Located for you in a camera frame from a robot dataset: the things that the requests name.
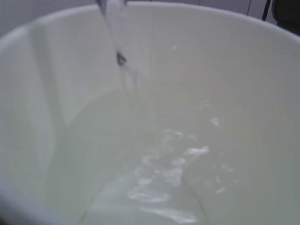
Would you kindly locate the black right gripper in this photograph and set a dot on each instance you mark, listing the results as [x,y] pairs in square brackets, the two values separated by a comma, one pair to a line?
[286,13]

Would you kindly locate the white paper cup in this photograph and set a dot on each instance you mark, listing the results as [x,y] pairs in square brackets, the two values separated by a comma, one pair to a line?
[211,136]

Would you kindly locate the poured water stream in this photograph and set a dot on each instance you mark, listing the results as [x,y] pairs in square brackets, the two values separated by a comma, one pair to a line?
[114,13]

